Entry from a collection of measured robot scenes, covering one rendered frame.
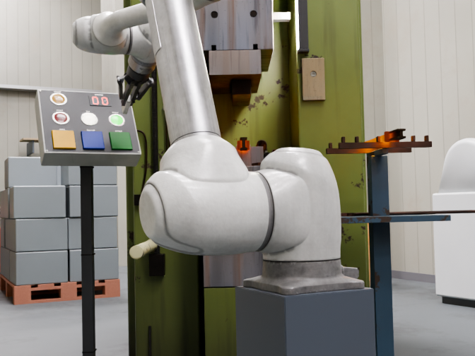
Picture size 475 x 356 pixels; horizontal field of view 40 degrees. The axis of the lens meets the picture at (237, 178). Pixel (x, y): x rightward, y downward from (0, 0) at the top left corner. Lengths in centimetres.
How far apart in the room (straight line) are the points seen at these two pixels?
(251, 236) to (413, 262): 569
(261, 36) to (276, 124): 56
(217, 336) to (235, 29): 116
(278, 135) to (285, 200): 181
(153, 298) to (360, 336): 151
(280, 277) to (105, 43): 99
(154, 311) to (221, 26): 115
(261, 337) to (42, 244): 467
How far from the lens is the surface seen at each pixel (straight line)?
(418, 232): 675
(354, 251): 270
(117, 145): 238
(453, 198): 515
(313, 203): 125
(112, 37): 197
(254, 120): 302
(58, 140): 234
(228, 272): 246
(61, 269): 590
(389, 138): 222
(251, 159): 252
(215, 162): 119
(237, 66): 257
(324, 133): 269
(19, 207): 583
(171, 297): 269
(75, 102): 247
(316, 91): 269
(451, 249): 519
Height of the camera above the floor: 76
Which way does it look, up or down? 3 degrees up
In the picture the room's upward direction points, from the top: 1 degrees counter-clockwise
